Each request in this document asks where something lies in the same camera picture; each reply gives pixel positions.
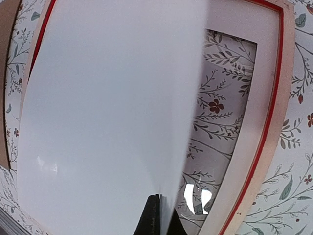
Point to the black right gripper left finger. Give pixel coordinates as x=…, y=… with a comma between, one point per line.
x=149, y=223

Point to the red wooden picture frame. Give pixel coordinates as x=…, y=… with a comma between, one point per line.
x=274, y=119

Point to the aluminium front rail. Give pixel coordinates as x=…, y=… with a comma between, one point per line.
x=8, y=226

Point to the floral patterned table mat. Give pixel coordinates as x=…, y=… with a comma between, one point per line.
x=284, y=204

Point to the white mat board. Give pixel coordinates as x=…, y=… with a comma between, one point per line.
x=260, y=25

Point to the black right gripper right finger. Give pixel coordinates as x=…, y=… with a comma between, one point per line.
x=175, y=226

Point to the red grey photo print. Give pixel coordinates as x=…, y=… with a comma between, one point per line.
x=107, y=113

